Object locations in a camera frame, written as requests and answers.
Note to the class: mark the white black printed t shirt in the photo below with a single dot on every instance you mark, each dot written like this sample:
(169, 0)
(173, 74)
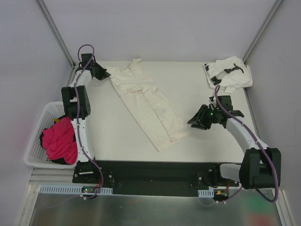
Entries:
(230, 74)

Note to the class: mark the right aluminium frame post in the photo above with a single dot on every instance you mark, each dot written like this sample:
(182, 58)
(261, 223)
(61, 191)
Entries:
(266, 22)

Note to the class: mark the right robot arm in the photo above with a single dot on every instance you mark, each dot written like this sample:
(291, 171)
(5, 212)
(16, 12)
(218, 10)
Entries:
(261, 164)

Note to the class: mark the cream white t shirt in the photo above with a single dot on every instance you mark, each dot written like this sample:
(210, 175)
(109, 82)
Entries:
(153, 112)

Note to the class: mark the aluminium frame post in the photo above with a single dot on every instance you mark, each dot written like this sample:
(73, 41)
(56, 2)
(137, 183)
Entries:
(46, 14)
(266, 22)

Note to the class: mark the left aluminium frame post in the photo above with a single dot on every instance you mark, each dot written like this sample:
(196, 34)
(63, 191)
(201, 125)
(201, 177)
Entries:
(46, 14)

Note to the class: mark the pink red t shirt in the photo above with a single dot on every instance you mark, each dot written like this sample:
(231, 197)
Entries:
(60, 143)

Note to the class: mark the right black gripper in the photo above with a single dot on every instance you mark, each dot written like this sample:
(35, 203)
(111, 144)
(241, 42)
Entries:
(206, 117)

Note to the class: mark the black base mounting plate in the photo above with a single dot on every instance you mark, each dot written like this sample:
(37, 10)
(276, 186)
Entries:
(179, 179)

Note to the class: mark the white cable duct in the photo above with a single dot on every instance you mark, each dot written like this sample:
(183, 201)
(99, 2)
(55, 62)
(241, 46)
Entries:
(67, 189)
(206, 193)

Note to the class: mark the left white cable duct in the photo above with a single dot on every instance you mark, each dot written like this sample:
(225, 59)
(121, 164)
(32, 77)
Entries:
(67, 189)

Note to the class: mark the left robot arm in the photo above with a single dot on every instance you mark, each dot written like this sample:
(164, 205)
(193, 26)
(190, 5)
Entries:
(78, 108)

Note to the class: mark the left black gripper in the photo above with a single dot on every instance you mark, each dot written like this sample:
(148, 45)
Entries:
(98, 70)

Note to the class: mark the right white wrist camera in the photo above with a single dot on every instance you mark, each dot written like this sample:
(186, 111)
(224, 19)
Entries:
(212, 99)

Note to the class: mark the right white cable duct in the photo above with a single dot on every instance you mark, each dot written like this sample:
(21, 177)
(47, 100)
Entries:
(206, 193)

